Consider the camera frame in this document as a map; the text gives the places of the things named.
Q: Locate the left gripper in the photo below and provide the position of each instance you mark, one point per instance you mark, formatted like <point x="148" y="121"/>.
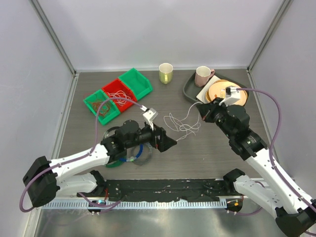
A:
<point x="164" y="141"/>

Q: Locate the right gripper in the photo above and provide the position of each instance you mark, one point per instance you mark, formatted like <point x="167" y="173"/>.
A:
<point x="207" y="110"/>

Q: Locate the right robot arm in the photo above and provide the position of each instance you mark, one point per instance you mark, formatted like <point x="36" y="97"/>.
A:
<point x="293" y="209"/>

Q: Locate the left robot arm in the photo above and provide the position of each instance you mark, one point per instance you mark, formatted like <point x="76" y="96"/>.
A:
<point x="44" y="178"/>

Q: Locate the white napkin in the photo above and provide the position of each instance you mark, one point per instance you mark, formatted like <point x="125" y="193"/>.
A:
<point x="201" y="96"/>

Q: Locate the bird pattern plate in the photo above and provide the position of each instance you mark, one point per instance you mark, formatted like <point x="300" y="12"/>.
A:
<point x="214" y="91"/>

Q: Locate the lower wooden plate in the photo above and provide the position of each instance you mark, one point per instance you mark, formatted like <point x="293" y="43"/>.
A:
<point x="207" y="97"/>

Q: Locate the dark grey tray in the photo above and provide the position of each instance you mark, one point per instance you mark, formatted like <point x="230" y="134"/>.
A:
<point x="190" y="90"/>

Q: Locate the pink mug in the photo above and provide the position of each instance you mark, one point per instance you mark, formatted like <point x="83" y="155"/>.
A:
<point x="202" y="75"/>

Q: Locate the yellow-green mug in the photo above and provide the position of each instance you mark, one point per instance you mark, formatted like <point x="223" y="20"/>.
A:
<point x="165" y="73"/>

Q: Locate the far green bin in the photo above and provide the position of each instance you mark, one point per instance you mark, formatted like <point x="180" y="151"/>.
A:
<point x="137" y="82"/>

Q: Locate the green bin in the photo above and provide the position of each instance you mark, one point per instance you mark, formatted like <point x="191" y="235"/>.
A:
<point x="108" y="111"/>
<point x="137" y="82"/>

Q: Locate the near green bin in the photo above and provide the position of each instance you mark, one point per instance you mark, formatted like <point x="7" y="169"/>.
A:
<point x="108" y="111"/>

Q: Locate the red bin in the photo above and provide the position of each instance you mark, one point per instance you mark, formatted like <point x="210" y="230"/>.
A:
<point x="117" y="88"/>

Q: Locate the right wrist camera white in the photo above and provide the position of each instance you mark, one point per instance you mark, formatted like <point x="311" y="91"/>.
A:
<point x="232" y="95"/>

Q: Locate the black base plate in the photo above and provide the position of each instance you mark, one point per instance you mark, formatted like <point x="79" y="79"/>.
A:
<point x="166" y="190"/>

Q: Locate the slotted cable duct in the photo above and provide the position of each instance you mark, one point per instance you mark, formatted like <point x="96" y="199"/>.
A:
<point x="181" y="204"/>

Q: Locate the right aluminium frame post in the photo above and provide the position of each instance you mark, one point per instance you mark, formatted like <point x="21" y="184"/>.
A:
<point x="285" y="4"/>

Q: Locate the aluminium frame post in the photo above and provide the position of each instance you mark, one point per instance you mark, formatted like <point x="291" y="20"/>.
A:
<point x="285" y="4"/>
<point x="52" y="34"/>

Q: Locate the left aluminium frame post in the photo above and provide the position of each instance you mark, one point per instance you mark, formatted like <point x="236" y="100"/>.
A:
<point x="52" y="34"/>

